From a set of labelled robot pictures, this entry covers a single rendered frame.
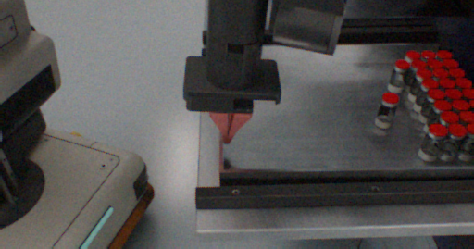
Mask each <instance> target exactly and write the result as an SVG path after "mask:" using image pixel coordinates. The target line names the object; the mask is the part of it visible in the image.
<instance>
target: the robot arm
mask: <svg viewBox="0 0 474 249"><path fill-rule="evenodd" d="M346 2H347V0H272V5H271V10H270V20H269V25H268V33H273V43H274V44H276V45H284V46H287V47H291V48H294V49H302V50H305V51H308V52H316V53H320V54H323V55H330V56H333V54H334V52H335V51H336V44H337V42H338V39H339V34H340V33H341V27H342V21H343V15H344V13H345V9H346V7H347V5H346ZM267 15H268V0H208V12H207V34H206V56H187V57H186V62H185V69H184V83H183V99H184V101H186V109H187V110H189V111H195V112H209V116H210V117H211V119H212V120H213V122H214V123H215V125H216V126H217V127H218V129H219V131H220V132H221V136H222V139H223V142H224V144H230V143H231V140H232V138H233V136H234V135H235V133H236V132H237V131H238V130H239V129H240V128H241V127H242V126H244V125H245V124H246V123H247V122H248V121H249V119H251V118H252V117H253V110H254V102H253V100H260V101H275V105H278V104H279V103H280V102H281V80H280V76H279V72H278V68H277V61H274V60H272V59H261V53H262V48H263V42H264V37H265V27H266V20H267ZM228 113H229V115H228Z"/></svg>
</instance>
